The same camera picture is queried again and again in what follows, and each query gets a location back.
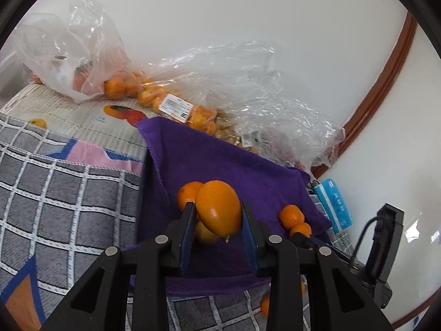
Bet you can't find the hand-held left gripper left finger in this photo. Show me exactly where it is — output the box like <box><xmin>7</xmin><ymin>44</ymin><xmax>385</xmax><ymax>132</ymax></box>
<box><xmin>41</xmin><ymin>202</ymin><xmax>198</xmax><ymax>331</ymax></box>

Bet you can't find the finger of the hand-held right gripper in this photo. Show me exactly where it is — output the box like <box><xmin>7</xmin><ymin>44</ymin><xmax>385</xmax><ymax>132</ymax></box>
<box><xmin>293</xmin><ymin>232</ymin><xmax>353</xmax><ymax>269</ymax></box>

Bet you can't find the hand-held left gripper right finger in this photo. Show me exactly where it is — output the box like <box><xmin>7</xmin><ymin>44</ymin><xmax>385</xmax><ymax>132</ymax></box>
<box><xmin>241</xmin><ymin>202</ymin><xmax>395</xmax><ymax>331</ymax></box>

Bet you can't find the yellow round fruit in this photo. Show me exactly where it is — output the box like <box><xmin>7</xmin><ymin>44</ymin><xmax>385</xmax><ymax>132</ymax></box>
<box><xmin>193</xmin><ymin>219</ymin><xmax>221</xmax><ymax>247</ymax></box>

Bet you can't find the large oval orange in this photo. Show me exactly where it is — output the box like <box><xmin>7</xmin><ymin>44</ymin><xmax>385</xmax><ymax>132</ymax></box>
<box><xmin>195</xmin><ymin>180</ymin><xmax>242</xmax><ymax>243</ymax></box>

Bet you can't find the small round mandarin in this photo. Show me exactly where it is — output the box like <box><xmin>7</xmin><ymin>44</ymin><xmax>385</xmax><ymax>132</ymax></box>
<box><xmin>278</xmin><ymin>204</ymin><xmax>305</xmax><ymax>230</ymax></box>

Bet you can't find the large round mandarin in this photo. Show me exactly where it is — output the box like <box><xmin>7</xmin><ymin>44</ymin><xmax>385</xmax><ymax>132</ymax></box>
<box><xmin>177</xmin><ymin>181</ymin><xmax>205</xmax><ymax>221</ymax></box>

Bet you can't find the blue tissue pack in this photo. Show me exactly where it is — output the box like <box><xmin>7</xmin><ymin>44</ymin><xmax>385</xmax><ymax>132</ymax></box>
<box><xmin>315</xmin><ymin>178</ymin><xmax>354</xmax><ymax>233</ymax></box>

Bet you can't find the purple towel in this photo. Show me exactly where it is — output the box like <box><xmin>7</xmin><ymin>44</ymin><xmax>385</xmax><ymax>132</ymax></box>
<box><xmin>129</xmin><ymin>116</ymin><xmax>333</xmax><ymax>297</ymax></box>

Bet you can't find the crinkled clear plastic bag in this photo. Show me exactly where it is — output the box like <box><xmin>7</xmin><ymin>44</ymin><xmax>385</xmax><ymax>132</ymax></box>
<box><xmin>220</xmin><ymin>95</ymin><xmax>346</xmax><ymax>169</ymax></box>

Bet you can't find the grey checked star blanket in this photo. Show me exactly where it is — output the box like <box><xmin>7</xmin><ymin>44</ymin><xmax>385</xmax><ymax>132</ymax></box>
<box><xmin>0</xmin><ymin>112</ymin><xmax>355</xmax><ymax>331</ymax></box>

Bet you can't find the clear bag of kumquats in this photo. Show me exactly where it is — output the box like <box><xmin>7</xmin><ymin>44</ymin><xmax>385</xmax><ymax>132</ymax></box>
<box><xmin>133</xmin><ymin>39</ymin><xmax>286</xmax><ymax>138</ymax></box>

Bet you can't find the printed fruit picture mat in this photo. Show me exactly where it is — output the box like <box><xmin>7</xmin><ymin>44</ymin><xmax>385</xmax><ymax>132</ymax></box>
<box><xmin>0</xmin><ymin>84</ymin><xmax>152</xmax><ymax>175</ymax></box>

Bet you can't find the clear bag of mandarins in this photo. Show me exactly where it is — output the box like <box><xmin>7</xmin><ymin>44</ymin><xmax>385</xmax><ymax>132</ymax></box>
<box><xmin>0</xmin><ymin>0</ymin><xmax>138</xmax><ymax>103</ymax></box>

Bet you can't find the brown wooden door frame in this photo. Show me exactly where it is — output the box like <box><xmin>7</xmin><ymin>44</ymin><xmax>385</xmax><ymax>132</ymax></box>
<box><xmin>310</xmin><ymin>10</ymin><xmax>417</xmax><ymax>180</ymax></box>

